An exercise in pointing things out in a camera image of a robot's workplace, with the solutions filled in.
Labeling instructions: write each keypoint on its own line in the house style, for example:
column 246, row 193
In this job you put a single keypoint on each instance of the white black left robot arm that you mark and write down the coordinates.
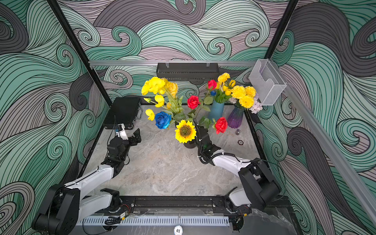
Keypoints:
column 64, row 205

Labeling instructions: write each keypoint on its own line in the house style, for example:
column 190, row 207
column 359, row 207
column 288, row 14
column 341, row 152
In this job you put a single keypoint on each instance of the purple glass vase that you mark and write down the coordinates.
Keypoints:
column 235, row 118

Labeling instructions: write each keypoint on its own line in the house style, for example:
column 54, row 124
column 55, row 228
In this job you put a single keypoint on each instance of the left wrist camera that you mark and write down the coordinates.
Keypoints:
column 120, row 132

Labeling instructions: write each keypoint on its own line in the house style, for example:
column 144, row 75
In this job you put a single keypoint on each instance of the black hanging tray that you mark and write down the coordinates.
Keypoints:
column 187, row 71

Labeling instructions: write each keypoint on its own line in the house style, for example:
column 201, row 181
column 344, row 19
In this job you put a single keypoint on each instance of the black cylindrical vase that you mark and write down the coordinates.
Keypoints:
column 190, row 144

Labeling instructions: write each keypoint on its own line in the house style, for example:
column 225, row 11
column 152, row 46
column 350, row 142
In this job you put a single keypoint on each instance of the clear acrylic wall box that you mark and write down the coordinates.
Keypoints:
column 268, row 81

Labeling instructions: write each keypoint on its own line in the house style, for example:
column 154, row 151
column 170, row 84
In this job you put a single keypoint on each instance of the red rose stem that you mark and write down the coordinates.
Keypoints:
column 200, row 109

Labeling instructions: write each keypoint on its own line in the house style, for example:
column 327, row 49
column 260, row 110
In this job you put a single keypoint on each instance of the teal ceramic vase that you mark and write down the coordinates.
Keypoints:
column 216, row 111

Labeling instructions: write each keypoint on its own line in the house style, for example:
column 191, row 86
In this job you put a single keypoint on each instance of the yellow sunflower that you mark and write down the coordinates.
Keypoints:
column 185, row 131

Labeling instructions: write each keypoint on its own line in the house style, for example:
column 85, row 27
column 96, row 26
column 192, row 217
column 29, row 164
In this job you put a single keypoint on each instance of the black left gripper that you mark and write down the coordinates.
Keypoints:
column 136, row 137

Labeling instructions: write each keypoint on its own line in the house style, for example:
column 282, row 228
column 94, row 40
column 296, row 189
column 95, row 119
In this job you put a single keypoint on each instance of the yellow flower bunch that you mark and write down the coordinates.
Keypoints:
column 164, row 94

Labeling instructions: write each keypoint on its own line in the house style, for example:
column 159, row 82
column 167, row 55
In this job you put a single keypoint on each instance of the yellow carnation bouquet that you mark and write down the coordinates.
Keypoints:
column 246, row 98

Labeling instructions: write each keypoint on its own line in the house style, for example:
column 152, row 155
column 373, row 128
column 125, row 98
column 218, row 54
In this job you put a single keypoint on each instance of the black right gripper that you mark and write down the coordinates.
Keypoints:
column 201, row 128

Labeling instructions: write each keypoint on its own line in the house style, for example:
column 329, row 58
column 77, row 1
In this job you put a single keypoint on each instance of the white slotted cable duct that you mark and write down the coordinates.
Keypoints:
column 175, row 220

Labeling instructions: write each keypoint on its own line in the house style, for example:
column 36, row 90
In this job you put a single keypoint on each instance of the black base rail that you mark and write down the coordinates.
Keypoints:
column 206, row 204

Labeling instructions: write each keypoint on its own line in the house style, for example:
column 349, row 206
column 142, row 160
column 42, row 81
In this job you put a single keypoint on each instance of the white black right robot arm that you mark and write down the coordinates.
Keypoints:
column 259, row 185

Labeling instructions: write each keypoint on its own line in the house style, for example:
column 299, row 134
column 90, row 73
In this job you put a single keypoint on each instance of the black ribbed hard case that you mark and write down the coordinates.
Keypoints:
column 124, row 110

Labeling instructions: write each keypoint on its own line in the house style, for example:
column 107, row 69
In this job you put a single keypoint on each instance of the yellow tulip bouquet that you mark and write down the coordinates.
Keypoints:
column 221, row 89

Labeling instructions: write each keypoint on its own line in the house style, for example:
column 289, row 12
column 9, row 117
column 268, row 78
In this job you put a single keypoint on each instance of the blue rose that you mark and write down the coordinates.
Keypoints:
column 163, row 120

